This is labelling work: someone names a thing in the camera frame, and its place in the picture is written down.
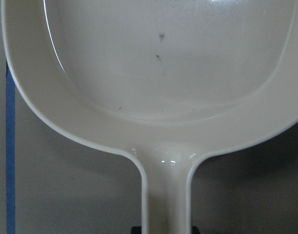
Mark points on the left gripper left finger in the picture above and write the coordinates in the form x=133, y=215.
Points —
x=136, y=230

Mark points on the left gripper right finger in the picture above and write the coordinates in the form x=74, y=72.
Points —
x=195, y=230

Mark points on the beige plastic dustpan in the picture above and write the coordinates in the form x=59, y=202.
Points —
x=164, y=83

